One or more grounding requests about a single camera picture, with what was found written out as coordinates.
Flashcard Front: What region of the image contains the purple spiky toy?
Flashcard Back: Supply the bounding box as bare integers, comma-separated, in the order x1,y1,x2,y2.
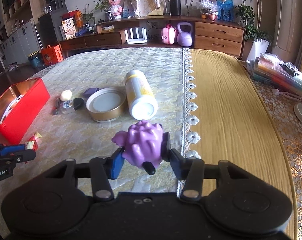
111,120,163,176

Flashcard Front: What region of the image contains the round gold tin lid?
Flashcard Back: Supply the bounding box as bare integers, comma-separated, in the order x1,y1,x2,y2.
86,87,128,122

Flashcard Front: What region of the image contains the cream round ball toy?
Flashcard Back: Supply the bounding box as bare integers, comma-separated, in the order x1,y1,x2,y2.
59,89,72,102

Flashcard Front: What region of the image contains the white yellow cylinder bottle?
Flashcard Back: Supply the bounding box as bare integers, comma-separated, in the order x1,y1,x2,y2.
125,70,158,120

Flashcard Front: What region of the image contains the red metal box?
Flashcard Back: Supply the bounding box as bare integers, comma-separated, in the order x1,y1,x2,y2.
0,77,50,145

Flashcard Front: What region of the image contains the small metal clip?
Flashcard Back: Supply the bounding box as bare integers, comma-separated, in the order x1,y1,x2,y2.
52,97,60,115

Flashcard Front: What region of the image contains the small printed packet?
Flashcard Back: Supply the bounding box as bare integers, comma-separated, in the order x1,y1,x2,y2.
62,100,73,110

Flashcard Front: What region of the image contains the black triangular object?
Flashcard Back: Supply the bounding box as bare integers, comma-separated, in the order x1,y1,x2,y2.
72,98,85,111

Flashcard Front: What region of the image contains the quilted cream mat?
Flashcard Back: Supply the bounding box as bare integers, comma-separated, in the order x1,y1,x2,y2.
0,47,201,238

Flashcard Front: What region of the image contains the small purple block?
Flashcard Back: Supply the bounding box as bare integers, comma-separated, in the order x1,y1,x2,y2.
82,88,99,99

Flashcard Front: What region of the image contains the teal bucket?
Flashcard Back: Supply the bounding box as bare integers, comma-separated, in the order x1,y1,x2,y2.
28,51,44,68

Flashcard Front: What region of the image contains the orange gift bag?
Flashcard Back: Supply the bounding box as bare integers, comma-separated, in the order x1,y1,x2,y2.
41,45,64,66

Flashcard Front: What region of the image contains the stack of colourful books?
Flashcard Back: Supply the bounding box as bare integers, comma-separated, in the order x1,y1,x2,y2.
246,53,302,96

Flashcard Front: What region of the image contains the white router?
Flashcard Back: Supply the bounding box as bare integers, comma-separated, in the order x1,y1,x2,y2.
125,28,148,44

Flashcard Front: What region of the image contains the purple kettlebell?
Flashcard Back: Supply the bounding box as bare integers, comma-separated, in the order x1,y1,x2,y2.
176,22,193,47

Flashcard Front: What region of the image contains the orange white cereal box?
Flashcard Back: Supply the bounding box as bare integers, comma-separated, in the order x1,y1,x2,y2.
62,23,76,40

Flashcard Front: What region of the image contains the pink toy case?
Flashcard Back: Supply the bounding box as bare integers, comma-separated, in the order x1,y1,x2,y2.
161,24,176,45

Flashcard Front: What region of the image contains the wooden tv cabinet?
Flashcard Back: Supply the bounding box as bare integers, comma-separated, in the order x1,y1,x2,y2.
59,16,246,58

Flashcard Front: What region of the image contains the potted tree white pot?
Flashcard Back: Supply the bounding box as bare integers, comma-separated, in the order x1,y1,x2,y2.
235,0,270,61

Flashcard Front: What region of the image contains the black speaker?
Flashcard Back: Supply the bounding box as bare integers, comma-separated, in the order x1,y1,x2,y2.
169,0,181,16

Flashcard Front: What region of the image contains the pink doll figure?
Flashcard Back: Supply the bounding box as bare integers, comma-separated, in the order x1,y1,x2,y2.
107,0,123,20

